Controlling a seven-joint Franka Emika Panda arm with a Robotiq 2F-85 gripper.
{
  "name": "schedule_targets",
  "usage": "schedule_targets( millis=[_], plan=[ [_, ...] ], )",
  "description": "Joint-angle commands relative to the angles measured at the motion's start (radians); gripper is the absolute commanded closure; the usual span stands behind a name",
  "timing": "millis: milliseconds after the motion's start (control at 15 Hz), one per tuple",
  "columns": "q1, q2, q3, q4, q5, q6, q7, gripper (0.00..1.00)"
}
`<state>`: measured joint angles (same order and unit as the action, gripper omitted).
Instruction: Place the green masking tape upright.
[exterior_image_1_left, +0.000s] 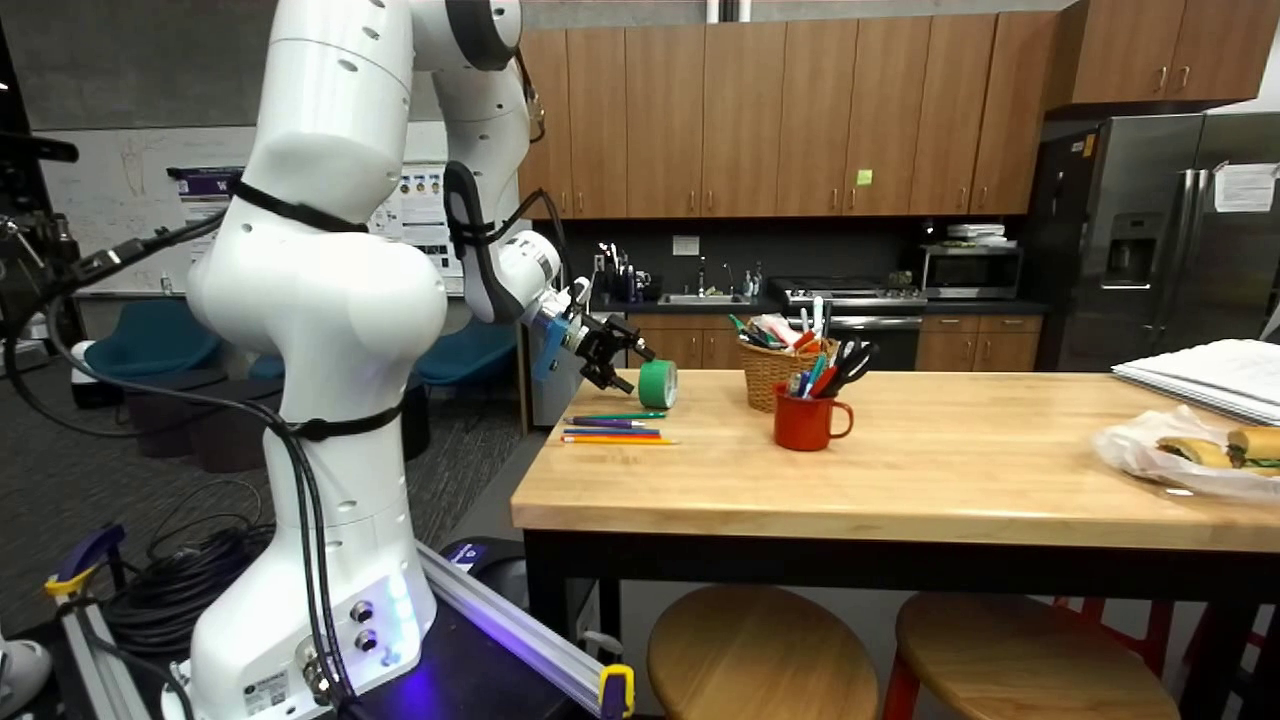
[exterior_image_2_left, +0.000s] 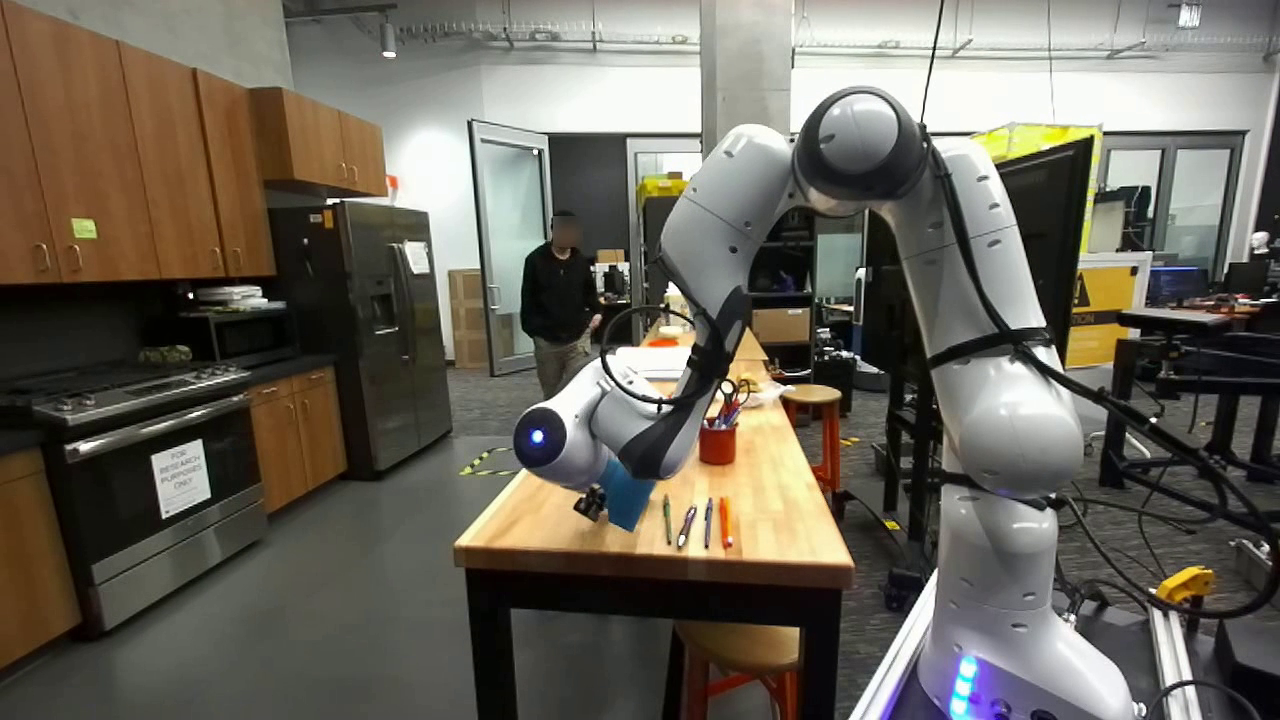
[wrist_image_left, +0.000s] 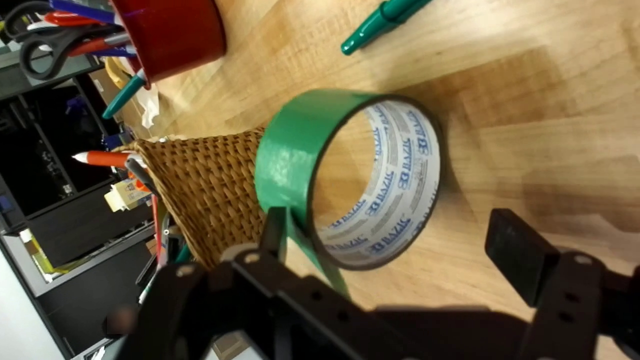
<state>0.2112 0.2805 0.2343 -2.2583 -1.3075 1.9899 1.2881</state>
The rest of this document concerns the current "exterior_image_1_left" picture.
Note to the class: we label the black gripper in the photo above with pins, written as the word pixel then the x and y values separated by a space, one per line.
pixel 600 348

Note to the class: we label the green masking tape roll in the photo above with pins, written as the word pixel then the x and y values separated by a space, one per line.
pixel 657 384

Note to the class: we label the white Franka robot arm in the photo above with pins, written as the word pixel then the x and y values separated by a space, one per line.
pixel 332 305

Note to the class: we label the orange marker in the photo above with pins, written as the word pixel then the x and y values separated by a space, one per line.
pixel 615 433

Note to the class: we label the yellow pencil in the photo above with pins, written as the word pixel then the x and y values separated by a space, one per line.
pixel 615 436

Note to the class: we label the wicker basket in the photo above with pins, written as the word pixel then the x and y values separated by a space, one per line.
pixel 762 378

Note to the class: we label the blue chair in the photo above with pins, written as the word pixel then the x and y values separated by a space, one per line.
pixel 153 346
pixel 465 357

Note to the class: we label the red mug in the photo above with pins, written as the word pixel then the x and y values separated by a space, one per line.
pixel 800 420

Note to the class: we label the stainless steel oven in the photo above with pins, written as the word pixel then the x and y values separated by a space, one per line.
pixel 865 332

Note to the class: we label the wooden upper kitchen cabinets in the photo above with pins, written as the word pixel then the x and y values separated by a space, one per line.
pixel 800 120

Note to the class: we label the wooden kitchen cabinets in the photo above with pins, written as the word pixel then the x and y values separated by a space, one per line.
pixel 800 120
pixel 980 341

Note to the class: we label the green sticky note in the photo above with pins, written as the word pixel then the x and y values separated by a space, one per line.
pixel 865 178

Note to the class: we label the yellow clamp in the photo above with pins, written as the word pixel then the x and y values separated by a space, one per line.
pixel 71 580
pixel 616 685

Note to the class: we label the wooden table with black legs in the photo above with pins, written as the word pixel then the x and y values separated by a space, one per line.
pixel 934 467

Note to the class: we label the round wooden stool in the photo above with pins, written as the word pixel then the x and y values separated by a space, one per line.
pixel 762 663
pixel 1026 663

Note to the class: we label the wooden lower kitchen cabinets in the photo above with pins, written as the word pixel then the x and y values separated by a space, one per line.
pixel 980 341

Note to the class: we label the microwave oven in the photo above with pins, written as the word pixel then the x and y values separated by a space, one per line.
pixel 969 269

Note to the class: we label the stainless steel refrigerator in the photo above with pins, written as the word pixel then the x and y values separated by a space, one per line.
pixel 1163 252

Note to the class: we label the plastic bag with food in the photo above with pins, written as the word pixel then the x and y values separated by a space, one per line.
pixel 1186 454

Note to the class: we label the wooden cabinet above refrigerator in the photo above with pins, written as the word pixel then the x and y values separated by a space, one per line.
pixel 1164 50

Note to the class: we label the white paper on refrigerator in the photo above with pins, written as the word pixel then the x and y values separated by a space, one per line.
pixel 1240 186

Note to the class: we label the aluminium rail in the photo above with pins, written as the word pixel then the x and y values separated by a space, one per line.
pixel 521 623

